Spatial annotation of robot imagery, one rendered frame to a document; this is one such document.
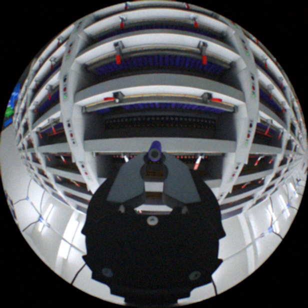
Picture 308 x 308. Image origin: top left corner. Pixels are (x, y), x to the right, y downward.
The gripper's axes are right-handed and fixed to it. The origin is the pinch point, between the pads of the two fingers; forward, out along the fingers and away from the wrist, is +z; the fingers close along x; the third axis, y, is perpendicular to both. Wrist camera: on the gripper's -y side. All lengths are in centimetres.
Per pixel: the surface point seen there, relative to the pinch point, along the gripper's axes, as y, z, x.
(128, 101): -7.1, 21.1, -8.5
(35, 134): -5, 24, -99
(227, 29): -50, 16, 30
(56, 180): 45, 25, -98
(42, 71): -48, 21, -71
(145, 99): -7.2, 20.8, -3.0
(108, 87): -12.5, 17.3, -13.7
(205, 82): -13.8, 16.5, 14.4
